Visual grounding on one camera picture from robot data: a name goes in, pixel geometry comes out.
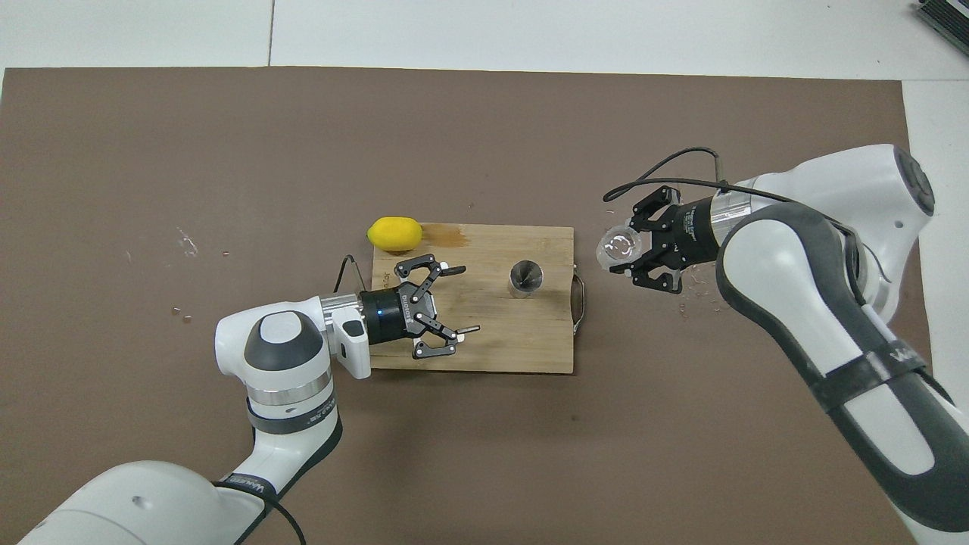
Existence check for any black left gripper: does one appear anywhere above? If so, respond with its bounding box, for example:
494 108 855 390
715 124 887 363
360 255 481 360

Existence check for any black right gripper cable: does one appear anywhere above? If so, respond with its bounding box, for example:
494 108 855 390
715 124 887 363
603 148 886 281

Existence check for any steel double jigger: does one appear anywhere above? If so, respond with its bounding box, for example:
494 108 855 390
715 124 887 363
507 259 544 299

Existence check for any dark ribbed device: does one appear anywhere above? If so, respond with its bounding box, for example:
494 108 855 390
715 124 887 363
912 0 969 58

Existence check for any bamboo cutting board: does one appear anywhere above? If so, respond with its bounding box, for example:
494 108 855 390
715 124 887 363
367 224 586 375

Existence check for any brown table mat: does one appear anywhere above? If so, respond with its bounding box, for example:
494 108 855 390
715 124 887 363
0 67 953 545

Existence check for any clear glass cup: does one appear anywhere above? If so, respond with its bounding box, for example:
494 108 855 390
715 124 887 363
596 225 644 273

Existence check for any yellow lemon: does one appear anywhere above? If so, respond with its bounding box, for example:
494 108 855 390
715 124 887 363
367 216 423 252

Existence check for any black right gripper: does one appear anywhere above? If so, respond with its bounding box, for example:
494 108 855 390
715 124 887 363
628 185 724 296

